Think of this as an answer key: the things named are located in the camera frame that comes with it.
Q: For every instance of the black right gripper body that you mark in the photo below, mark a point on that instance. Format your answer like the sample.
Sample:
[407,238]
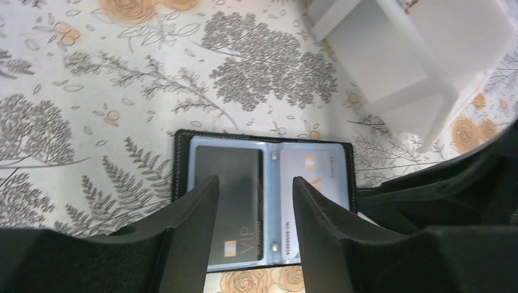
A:
[477,188]

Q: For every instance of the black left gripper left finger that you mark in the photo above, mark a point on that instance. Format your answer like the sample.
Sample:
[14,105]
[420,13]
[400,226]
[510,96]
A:
[167,251]

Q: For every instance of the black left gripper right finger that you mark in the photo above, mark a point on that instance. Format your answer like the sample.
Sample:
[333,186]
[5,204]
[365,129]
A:
[342,252]

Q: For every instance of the black VIP card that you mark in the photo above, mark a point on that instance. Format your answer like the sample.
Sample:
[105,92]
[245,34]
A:
[238,231]

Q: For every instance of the black leather card holder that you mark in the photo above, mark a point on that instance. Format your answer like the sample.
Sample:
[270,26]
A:
[185,143]

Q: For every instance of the white VIP card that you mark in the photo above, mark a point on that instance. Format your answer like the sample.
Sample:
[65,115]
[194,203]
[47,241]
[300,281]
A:
[323,170]

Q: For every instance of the white plastic card box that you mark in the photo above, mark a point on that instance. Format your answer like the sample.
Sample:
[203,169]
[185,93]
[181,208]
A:
[417,63]

